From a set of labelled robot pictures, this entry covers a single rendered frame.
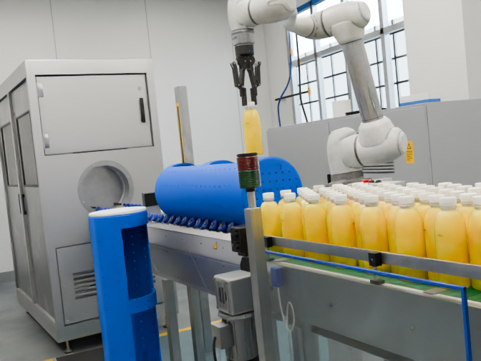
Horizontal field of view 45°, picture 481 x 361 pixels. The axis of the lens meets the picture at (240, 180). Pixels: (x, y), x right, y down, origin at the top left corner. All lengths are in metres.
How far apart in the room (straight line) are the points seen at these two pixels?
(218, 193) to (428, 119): 1.82
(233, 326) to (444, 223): 0.83
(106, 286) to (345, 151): 1.30
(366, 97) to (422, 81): 2.50
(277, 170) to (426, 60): 3.10
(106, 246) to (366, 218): 1.52
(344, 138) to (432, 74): 2.39
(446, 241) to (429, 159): 2.38
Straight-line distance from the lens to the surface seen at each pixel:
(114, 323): 2.87
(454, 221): 1.41
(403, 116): 3.91
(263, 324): 1.73
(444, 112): 3.87
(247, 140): 2.30
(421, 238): 1.52
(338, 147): 2.83
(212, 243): 2.48
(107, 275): 2.83
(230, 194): 2.24
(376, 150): 2.74
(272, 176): 2.23
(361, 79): 2.72
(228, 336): 1.96
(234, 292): 1.90
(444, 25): 5.05
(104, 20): 7.54
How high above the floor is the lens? 1.27
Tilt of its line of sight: 3 degrees down
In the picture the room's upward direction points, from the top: 6 degrees counter-clockwise
